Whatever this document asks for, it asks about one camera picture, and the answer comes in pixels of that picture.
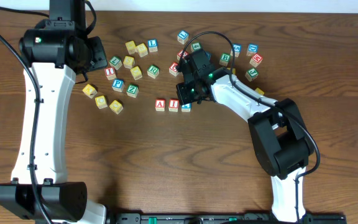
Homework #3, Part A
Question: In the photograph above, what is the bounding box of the red I block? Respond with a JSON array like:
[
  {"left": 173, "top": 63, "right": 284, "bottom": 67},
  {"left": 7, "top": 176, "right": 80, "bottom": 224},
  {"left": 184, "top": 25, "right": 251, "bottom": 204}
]
[{"left": 168, "top": 99, "right": 180, "bottom": 112}]

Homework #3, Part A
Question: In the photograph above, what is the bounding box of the red M block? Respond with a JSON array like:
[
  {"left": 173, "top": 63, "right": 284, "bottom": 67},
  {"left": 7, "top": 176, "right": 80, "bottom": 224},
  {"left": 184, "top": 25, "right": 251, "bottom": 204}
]
[{"left": 250, "top": 54, "right": 263, "bottom": 67}]

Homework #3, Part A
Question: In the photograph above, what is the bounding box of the blue d block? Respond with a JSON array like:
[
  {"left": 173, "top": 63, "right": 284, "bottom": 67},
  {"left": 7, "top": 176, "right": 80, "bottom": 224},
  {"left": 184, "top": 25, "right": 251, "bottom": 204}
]
[
  {"left": 246, "top": 44, "right": 259, "bottom": 56},
  {"left": 205, "top": 52, "right": 211, "bottom": 60}
]

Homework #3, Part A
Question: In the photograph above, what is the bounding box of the blue S block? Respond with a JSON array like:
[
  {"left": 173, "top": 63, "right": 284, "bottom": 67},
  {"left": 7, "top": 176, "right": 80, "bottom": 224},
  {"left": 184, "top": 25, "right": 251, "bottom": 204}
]
[{"left": 231, "top": 44, "right": 242, "bottom": 57}]

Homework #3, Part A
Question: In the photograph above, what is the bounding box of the red A block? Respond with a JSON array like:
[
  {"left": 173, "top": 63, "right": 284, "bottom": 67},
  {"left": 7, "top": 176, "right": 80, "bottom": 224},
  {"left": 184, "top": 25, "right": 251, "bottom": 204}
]
[{"left": 155, "top": 99, "right": 165, "bottom": 111}]

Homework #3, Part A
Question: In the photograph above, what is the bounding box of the yellow K block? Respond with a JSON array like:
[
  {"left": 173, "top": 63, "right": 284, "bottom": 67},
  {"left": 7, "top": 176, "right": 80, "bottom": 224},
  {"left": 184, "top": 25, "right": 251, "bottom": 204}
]
[{"left": 255, "top": 88, "right": 264, "bottom": 95}]

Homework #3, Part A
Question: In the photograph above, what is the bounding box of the red E block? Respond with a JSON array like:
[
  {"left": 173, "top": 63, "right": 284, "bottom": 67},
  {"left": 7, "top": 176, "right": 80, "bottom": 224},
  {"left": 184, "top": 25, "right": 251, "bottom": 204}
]
[{"left": 177, "top": 50, "right": 189, "bottom": 60}]

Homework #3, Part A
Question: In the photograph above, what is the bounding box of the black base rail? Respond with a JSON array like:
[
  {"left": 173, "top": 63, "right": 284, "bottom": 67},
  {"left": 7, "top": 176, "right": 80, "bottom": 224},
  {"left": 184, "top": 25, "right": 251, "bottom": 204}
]
[{"left": 105, "top": 213, "right": 347, "bottom": 224}]

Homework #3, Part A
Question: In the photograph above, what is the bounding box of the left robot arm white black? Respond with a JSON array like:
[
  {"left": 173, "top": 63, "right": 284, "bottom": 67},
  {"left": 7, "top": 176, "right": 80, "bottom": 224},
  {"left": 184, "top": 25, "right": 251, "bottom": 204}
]
[{"left": 0, "top": 1, "right": 111, "bottom": 223}]

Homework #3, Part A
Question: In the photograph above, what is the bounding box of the green Z block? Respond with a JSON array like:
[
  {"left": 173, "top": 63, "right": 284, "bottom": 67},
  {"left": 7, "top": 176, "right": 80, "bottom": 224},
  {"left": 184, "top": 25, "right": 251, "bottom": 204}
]
[{"left": 126, "top": 84, "right": 139, "bottom": 98}]

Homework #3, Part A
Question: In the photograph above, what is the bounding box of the green J block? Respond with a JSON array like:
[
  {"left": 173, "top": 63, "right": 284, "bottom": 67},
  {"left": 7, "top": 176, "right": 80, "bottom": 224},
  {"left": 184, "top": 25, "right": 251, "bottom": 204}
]
[{"left": 245, "top": 68, "right": 259, "bottom": 82}]

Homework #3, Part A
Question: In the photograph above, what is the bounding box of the yellow block under gripper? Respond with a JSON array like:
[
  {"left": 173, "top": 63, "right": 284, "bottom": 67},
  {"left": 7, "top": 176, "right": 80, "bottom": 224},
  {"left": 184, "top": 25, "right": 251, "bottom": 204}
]
[{"left": 82, "top": 84, "right": 98, "bottom": 98}]

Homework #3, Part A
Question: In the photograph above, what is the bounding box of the blue block by gripper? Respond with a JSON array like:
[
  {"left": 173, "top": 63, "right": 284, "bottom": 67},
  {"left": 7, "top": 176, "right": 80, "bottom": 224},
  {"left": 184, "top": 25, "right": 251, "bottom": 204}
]
[{"left": 112, "top": 78, "right": 124, "bottom": 92}]

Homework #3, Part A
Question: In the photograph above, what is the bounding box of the green L block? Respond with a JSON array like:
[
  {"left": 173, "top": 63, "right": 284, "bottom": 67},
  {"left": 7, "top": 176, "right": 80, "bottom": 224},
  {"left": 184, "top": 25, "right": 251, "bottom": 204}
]
[{"left": 109, "top": 56, "right": 122, "bottom": 70}]

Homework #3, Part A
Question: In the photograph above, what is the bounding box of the yellow block top left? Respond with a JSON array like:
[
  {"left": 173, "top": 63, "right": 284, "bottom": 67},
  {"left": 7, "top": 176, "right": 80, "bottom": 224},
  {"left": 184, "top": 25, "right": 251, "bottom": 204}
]
[{"left": 125, "top": 40, "right": 137, "bottom": 55}]

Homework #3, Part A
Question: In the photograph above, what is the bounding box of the yellow block lower middle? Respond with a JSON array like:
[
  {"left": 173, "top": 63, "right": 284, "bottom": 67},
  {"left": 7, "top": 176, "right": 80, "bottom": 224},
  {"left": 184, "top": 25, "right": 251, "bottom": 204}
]
[{"left": 109, "top": 100, "right": 123, "bottom": 114}]

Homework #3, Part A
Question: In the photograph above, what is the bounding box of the blue question mark block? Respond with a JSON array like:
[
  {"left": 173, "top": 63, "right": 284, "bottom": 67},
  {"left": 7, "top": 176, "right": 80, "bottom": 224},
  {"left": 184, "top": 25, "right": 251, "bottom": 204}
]
[{"left": 181, "top": 103, "right": 191, "bottom": 112}]

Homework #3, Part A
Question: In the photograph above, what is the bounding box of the blue D block right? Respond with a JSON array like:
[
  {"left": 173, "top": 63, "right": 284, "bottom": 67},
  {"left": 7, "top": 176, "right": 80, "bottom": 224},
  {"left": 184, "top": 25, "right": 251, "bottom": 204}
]
[{"left": 246, "top": 44, "right": 259, "bottom": 56}]

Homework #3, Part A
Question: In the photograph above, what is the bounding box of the red block far left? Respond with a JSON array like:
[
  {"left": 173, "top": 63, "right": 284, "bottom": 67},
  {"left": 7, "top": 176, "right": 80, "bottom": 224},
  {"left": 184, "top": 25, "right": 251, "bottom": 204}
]
[{"left": 104, "top": 67, "right": 117, "bottom": 80}]

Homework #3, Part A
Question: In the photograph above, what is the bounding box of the green R block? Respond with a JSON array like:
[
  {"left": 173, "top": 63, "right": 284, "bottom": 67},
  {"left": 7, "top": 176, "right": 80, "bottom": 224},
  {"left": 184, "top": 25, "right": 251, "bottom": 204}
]
[{"left": 147, "top": 65, "right": 160, "bottom": 79}]

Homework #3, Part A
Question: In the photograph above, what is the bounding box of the blue l block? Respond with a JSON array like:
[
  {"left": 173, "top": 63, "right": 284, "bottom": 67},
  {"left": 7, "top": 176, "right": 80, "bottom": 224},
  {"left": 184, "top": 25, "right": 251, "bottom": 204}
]
[
  {"left": 177, "top": 30, "right": 189, "bottom": 45},
  {"left": 147, "top": 39, "right": 158, "bottom": 52}
]

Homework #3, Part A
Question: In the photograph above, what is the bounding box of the green B block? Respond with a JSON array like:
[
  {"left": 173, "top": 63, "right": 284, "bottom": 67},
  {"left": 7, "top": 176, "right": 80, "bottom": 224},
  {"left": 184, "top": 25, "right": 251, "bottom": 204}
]
[{"left": 219, "top": 53, "right": 231, "bottom": 67}]

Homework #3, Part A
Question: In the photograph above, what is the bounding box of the blue D block middle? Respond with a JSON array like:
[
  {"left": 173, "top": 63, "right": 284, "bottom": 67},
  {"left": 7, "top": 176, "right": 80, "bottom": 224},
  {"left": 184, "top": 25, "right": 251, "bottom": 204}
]
[{"left": 205, "top": 52, "right": 211, "bottom": 60}]

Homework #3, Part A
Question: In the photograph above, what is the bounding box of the red U block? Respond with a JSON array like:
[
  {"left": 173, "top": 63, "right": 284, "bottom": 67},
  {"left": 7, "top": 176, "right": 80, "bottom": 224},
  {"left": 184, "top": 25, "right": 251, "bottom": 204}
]
[{"left": 169, "top": 62, "right": 180, "bottom": 77}]

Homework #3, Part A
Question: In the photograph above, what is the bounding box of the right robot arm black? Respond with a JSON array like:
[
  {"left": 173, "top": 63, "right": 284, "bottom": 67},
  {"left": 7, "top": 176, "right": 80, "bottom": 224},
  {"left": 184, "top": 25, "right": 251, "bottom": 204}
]
[{"left": 176, "top": 49, "right": 318, "bottom": 222}]

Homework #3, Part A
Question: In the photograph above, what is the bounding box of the green 4 block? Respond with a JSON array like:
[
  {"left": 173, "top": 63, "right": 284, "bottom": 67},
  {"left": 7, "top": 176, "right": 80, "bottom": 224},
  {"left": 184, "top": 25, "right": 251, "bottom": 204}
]
[{"left": 191, "top": 42, "right": 202, "bottom": 52}]

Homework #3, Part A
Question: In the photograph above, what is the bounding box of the yellow block lower left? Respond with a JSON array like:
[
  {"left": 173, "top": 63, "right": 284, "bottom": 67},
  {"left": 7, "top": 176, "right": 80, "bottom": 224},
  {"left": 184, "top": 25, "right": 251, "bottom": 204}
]
[{"left": 95, "top": 96, "right": 108, "bottom": 109}]

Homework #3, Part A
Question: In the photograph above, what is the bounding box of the blue L block left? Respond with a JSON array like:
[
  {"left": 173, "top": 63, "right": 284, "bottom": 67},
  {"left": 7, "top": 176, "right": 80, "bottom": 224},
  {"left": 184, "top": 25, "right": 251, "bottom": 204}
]
[{"left": 147, "top": 39, "right": 158, "bottom": 52}]

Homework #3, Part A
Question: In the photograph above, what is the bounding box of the blue L block top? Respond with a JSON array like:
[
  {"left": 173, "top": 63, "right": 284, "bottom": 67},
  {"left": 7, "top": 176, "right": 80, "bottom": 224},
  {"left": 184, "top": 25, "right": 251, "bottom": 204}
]
[{"left": 177, "top": 30, "right": 189, "bottom": 45}]

